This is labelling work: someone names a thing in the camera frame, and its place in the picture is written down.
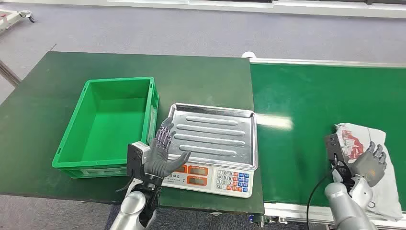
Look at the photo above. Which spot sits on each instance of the grey metal floor rail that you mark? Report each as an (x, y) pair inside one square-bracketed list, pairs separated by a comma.
[(8, 73)]

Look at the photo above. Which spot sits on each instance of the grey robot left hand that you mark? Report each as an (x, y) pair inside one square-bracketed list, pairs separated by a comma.
[(158, 162)]

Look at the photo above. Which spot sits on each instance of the green plastic crate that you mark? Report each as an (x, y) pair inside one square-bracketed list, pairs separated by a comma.
[(111, 127)]

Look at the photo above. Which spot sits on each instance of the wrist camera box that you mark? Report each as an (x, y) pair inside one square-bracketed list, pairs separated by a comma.
[(333, 146), (138, 152)]

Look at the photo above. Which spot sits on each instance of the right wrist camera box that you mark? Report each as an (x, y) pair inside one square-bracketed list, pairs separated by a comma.
[(333, 146)]

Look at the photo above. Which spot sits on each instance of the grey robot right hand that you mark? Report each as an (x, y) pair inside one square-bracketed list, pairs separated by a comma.
[(369, 168)]

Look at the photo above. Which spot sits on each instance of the white electronic scale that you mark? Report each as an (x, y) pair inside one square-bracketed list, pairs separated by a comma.
[(209, 184)]

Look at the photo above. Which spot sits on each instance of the grey plastic mailer package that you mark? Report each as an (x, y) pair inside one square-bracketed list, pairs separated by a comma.
[(385, 190)]

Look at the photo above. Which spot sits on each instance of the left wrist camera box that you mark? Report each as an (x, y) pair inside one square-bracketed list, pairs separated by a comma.
[(138, 152)]

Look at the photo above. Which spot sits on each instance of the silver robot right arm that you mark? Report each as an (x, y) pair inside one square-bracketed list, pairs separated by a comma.
[(342, 203)]

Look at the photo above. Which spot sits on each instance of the white wheeled cart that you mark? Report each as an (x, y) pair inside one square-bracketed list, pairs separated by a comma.
[(11, 17)]

